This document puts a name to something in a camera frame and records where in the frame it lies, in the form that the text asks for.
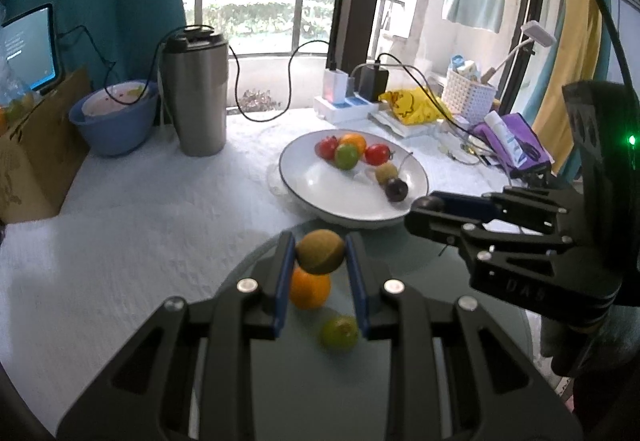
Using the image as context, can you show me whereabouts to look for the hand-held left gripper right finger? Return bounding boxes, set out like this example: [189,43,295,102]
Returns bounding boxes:
[345,232,585,441]

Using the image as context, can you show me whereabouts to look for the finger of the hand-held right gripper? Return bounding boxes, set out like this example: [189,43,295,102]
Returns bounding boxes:
[404,208,577,268]
[432,187,575,236]

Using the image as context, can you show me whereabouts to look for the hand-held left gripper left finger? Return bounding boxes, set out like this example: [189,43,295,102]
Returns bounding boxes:
[56,231,297,441]

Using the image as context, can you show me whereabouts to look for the dark cherry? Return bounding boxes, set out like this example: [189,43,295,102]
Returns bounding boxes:
[411,195,447,216]
[385,153,415,202]

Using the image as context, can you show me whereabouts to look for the large orange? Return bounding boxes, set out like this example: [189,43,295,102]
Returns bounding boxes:
[289,266,332,311]

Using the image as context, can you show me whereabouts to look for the green round fruit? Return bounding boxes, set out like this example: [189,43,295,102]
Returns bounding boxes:
[320,315,360,353]
[334,143,362,170]

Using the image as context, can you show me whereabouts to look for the red cherry tomato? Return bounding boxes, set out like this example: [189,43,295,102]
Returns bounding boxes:
[365,144,392,166]
[315,136,340,160]

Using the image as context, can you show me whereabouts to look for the white round plate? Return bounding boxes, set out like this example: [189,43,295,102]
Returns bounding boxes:
[278,130,430,228]

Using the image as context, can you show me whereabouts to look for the round grey glass turntable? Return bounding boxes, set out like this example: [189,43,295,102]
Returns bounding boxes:
[215,220,533,441]

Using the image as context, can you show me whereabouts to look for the white cream tube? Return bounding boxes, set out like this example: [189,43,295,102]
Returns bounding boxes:
[484,111,531,169]

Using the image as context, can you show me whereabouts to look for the black scissors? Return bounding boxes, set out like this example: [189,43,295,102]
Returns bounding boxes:
[515,141,543,162]

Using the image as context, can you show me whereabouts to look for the purple pouch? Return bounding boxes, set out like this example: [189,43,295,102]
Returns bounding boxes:
[472,113,556,176]

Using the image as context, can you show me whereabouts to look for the white flat tray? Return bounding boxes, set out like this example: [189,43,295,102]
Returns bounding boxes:
[367,111,466,139]

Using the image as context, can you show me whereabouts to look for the white woven basket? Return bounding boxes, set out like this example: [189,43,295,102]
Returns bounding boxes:
[442,68,497,124]

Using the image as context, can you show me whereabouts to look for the yellow plastic bag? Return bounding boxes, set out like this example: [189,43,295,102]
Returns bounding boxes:
[378,88,453,126]

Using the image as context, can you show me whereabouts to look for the yellow curtain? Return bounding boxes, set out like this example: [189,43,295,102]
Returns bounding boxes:
[532,0,603,162]

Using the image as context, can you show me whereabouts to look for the white power strip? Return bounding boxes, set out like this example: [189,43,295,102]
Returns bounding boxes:
[314,93,381,124]

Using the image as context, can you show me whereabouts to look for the white textured tablecloth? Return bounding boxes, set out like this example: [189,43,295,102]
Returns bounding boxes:
[0,108,501,437]

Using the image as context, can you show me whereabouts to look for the black charger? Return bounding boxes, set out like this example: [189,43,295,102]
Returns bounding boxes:
[357,63,390,102]

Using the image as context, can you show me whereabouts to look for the white charger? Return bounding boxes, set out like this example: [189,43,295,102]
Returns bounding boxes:
[322,68,347,102]

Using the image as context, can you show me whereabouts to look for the white desk lamp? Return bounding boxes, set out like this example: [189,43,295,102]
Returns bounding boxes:
[480,21,557,84]

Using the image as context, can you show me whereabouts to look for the stainless steel tumbler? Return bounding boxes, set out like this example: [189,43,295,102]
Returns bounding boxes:
[159,25,230,158]

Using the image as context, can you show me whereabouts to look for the blue plastic basin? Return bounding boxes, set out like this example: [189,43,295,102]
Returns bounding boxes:
[68,80,161,158]

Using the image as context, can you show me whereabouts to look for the cardboard box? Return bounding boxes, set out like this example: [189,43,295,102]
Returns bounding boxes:
[0,66,93,224]

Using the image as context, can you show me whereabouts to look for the clear plastic bag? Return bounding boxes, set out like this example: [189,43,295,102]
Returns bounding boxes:
[0,6,43,132]

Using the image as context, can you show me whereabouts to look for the tablet with lit screen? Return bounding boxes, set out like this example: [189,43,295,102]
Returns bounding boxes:
[0,3,63,94]

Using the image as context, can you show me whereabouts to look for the black charging cable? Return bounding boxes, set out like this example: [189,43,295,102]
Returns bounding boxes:
[227,40,333,122]

